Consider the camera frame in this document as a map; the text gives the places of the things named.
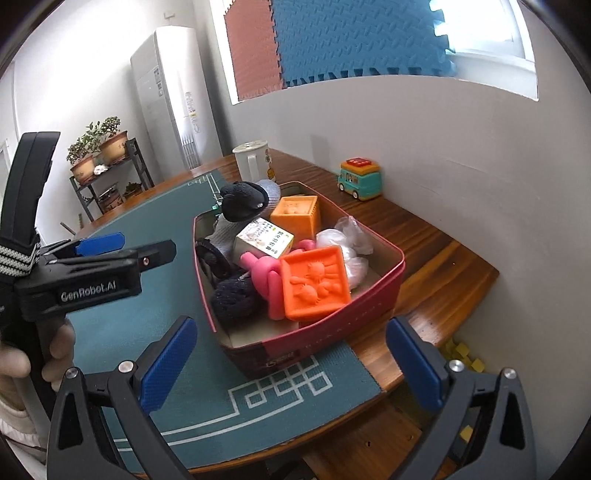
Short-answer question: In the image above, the light grey knitted sock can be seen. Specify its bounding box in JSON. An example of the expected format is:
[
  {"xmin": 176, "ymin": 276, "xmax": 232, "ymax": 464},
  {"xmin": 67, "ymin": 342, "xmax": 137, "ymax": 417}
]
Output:
[{"xmin": 207, "ymin": 180, "xmax": 280, "ymax": 260}]

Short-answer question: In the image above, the person's left hand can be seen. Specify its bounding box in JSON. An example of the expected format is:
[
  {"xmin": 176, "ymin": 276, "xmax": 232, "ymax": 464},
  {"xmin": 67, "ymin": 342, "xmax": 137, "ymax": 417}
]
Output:
[{"xmin": 1, "ymin": 317, "xmax": 76, "ymax": 416}]

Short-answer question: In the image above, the dark grey rolled sock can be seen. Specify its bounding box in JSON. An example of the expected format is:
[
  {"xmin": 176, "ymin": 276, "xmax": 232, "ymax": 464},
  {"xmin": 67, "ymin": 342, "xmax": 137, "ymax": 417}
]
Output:
[{"xmin": 194, "ymin": 238, "xmax": 239, "ymax": 281}]

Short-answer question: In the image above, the black plant shelf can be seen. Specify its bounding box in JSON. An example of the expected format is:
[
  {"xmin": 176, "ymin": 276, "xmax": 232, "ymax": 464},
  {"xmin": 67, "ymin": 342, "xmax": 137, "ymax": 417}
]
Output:
[{"xmin": 69, "ymin": 138, "xmax": 155, "ymax": 222}]

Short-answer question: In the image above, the left potted plant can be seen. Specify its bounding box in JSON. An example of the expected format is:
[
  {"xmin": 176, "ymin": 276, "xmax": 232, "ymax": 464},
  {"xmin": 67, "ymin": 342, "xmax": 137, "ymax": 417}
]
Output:
[{"xmin": 66, "ymin": 121, "xmax": 103, "ymax": 185}]

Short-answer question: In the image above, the potted plant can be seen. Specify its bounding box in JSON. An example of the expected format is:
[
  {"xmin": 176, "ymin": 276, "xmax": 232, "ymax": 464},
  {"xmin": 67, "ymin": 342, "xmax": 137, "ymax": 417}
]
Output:
[
  {"xmin": 66, "ymin": 121, "xmax": 103, "ymax": 185},
  {"xmin": 98, "ymin": 116, "xmax": 128, "ymax": 167}
]

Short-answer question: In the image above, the dark navy sock ball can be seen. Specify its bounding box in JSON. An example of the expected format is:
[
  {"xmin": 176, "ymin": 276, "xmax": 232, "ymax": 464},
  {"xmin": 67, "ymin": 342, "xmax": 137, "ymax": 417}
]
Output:
[{"xmin": 211, "ymin": 275, "xmax": 264, "ymax": 328}]

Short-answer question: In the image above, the red storage box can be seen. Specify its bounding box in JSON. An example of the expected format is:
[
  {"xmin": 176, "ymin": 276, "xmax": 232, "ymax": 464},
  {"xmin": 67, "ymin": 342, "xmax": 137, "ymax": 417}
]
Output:
[{"xmin": 191, "ymin": 179, "xmax": 408, "ymax": 381}]

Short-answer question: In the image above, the right potted plant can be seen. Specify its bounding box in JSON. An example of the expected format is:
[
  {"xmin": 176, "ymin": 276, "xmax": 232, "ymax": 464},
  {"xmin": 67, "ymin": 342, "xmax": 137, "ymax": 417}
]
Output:
[{"xmin": 98, "ymin": 116, "xmax": 128, "ymax": 167}]

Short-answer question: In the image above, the yellow top carton box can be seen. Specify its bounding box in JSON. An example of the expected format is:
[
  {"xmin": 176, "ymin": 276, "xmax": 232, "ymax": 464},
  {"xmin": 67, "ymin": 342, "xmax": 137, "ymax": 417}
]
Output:
[{"xmin": 232, "ymin": 218, "xmax": 294, "ymax": 261}]

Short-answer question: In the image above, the pink dumbbell toy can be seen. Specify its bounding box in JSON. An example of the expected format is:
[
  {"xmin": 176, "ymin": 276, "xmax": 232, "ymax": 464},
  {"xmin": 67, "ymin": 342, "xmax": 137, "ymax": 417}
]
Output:
[{"xmin": 239, "ymin": 252, "xmax": 287, "ymax": 321}]

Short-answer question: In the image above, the white plastic bag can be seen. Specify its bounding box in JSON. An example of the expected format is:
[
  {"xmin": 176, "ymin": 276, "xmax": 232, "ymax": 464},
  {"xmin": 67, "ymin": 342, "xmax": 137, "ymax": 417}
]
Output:
[{"xmin": 315, "ymin": 216, "xmax": 374, "ymax": 290}]

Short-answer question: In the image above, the orange embossed cube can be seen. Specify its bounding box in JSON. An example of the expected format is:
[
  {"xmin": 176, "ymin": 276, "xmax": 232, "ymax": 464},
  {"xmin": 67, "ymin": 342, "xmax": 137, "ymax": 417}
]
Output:
[{"xmin": 280, "ymin": 246, "xmax": 352, "ymax": 323}]

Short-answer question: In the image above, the white enamel mug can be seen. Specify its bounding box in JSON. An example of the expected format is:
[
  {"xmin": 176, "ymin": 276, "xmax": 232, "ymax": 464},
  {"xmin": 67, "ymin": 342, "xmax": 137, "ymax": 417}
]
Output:
[{"xmin": 232, "ymin": 140, "xmax": 276, "ymax": 183}]

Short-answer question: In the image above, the white sleeve cuff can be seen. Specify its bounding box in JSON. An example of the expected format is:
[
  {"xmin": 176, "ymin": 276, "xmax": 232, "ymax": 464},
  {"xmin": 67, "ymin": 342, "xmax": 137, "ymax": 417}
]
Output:
[{"xmin": 1, "ymin": 398, "xmax": 47, "ymax": 480}]

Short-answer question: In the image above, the orange ribbed cube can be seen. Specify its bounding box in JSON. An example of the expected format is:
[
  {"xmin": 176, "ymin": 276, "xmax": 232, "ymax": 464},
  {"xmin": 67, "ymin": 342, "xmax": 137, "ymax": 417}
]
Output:
[{"xmin": 270, "ymin": 195, "xmax": 321, "ymax": 243}]

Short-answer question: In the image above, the white standing air conditioner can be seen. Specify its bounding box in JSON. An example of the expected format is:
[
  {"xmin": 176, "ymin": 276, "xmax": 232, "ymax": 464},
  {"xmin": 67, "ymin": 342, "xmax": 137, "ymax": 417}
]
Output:
[{"xmin": 130, "ymin": 26, "xmax": 221, "ymax": 179}]

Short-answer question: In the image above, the teal toy bus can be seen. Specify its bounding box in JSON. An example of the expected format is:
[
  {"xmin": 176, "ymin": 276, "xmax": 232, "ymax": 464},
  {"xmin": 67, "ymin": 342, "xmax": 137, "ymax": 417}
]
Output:
[{"xmin": 338, "ymin": 157, "xmax": 383, "ymax": 201}]

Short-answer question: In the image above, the red foam mat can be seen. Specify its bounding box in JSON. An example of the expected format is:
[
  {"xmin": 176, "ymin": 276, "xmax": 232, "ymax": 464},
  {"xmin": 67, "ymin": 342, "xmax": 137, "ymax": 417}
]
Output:
[{"xmin": 223, "ymin": 0, "xmax": 283, "ymax": 101}]

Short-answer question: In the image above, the blue foam mat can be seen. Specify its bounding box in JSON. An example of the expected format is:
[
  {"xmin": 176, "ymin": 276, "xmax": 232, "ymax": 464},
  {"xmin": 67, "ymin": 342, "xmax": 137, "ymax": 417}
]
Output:
[{"xmin": 270, "ymin": 0, "xmax": 457, "ymax": 87}]

